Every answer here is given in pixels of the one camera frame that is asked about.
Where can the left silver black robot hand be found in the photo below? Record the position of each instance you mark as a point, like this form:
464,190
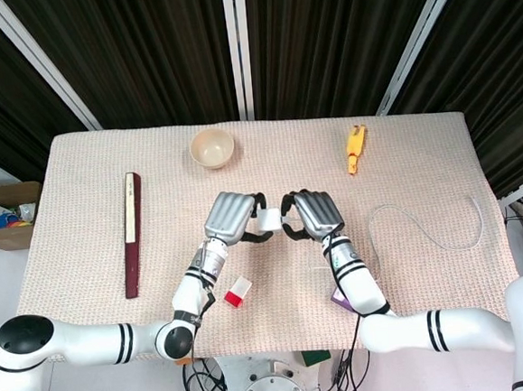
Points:
227,218

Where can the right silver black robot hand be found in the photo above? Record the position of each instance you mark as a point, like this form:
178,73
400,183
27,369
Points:
319,213

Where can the white charger plug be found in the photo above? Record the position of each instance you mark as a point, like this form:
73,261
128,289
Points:
269,219

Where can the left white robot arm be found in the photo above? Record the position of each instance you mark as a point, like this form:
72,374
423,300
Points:
96,344

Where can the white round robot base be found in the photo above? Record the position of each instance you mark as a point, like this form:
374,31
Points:
272,387

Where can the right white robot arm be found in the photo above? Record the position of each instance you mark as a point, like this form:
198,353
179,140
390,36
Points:
411,315

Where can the beige woven table cloth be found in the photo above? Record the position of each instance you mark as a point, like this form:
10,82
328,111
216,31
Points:
285,157

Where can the beige bowl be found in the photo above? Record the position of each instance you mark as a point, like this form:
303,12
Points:
212,148

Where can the yellow rubber chicken toy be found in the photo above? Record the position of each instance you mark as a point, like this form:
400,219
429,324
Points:
354,149

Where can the red and white small box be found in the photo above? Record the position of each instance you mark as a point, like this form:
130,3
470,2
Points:
238,290

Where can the purple small carton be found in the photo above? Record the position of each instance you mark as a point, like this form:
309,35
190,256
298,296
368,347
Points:
338,299

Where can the dark red long book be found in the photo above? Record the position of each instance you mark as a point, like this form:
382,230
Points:
133,233

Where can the green block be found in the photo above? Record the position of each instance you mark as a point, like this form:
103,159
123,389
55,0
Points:
316,357

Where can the black pleated curtain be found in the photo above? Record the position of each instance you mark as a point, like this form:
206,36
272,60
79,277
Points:
141,51

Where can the cardboard box with clutter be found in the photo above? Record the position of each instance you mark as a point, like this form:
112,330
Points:
2,216

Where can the white frame post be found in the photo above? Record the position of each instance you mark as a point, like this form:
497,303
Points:
45,63
237,48
421,38

